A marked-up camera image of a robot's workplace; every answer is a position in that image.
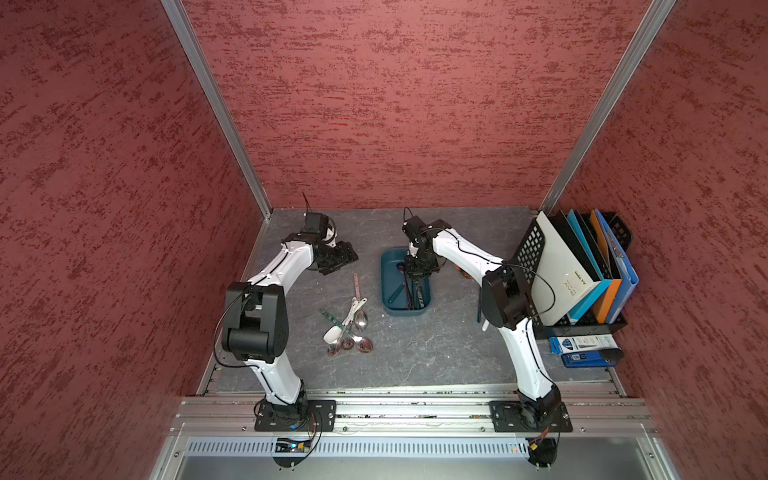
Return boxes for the right aluminium corner post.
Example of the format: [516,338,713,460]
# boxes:
[539,0,676,214]

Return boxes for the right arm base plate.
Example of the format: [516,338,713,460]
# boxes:
[489,401,573,435]

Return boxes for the blue binder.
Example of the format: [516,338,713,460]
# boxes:
[590,209,639,324]

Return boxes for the orange folder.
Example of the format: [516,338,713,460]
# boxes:
[590,210,621,324]

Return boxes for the blue box under rack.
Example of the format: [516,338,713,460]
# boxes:
[549,334,624,368]

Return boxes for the teal plastic storage box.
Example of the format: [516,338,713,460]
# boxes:
[380,248,432,317]

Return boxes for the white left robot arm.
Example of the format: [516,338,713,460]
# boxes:
[220,211,358,423]

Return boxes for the aluminium corner post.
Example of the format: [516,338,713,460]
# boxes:
[539,0,676,214]
[161,0,273,221]

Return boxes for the pink riveted spoon handle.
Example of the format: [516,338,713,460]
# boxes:
[353,272,362,300]

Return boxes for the green patterned spoon handle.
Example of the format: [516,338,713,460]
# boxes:
[320,309,346,331]

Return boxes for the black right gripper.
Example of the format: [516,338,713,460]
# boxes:
[405,246,441,280]

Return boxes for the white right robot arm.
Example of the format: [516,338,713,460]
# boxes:
[402,216,562,430]

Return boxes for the teal folder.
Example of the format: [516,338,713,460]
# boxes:
[566,210,606,325]

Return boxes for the orange plastic spoon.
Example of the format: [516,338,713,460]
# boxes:
[455,266,474,280]

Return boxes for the gold spoon green handle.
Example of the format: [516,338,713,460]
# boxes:
[387,282,407,304]

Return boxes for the silver spoon patterned handle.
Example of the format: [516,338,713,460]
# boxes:
[413,279,426,310]

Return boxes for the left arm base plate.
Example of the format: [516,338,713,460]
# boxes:
[254,398,337,433]

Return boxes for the left aluminium corner post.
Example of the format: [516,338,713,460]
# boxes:
[161,0,273,221]

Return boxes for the black mesh file rack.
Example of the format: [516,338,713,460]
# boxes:
[511,212,627,339]

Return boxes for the purple metal spoon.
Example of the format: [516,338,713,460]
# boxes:
[397,262,414,310]

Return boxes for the aluminium front rail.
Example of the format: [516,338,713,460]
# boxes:
[170,395,659,438]

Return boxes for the white folder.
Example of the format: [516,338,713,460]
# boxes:
[531,212,592,326]

